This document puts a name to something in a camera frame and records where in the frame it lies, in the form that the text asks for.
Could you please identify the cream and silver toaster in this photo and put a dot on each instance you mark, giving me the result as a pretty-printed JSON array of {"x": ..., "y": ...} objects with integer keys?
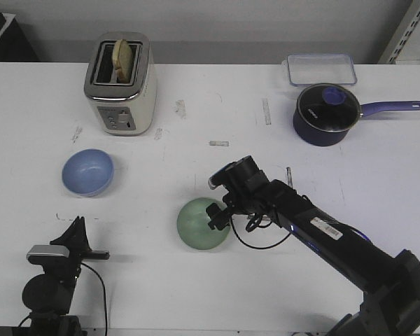
[{"x": 123, "y": 109}]

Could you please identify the clear plastic food container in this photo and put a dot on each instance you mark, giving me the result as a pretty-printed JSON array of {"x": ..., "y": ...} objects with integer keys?
[{"x": 309, "y": 69}]

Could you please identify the white metal shelf upright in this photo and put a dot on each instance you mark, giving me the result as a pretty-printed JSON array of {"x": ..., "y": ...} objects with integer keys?
[{"x": 404, "y": 45}]

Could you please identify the glass pot lid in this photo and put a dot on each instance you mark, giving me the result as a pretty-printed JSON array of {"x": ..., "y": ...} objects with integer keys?
[{"x": 328, "y": 107}]

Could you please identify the blue bowl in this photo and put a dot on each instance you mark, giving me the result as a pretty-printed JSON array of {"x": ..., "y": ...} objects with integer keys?
[{"x": 88, "y": 172}]

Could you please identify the green bowl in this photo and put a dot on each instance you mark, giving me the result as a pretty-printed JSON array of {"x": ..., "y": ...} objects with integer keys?
[{"x": 193, "y": 225}]

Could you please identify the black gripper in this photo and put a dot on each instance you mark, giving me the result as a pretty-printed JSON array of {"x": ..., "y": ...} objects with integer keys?
[
  {"x": 75, "y": 239},
  {"x": 241, "y": 198}
]

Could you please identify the slice of toast bread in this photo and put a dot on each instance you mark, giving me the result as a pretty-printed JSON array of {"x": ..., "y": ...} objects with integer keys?
[{"x": 122, "y": 60}]

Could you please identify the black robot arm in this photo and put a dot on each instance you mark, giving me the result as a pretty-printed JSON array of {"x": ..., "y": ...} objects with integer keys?
[
  {"x": 390, "y": 285},
  {"x": 49, "y": 295}
]

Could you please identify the dark blue saucepan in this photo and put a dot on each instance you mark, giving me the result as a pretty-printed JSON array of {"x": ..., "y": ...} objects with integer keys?
[{"x": 321, "y": 138}]

